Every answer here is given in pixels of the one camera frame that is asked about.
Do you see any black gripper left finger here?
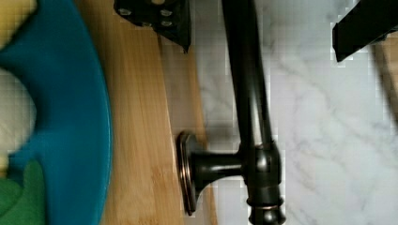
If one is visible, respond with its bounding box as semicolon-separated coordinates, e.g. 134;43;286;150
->
114;0;191;53

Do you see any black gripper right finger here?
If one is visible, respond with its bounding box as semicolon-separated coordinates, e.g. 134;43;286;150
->
332;0;398;62

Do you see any wooden cutting board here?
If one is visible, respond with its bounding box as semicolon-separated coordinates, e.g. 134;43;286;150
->
372;33;398;122

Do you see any yellow plush fruit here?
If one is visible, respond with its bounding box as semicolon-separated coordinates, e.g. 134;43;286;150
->
0;0;38;50

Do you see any blue plate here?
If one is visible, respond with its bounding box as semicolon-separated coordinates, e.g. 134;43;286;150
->
1;0;113;225

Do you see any green plush toy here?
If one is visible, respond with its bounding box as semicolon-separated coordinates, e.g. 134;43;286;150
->
0;160;46;225

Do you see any dark metal drawer handle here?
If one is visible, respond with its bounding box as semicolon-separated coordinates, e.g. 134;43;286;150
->
176;0;285;225

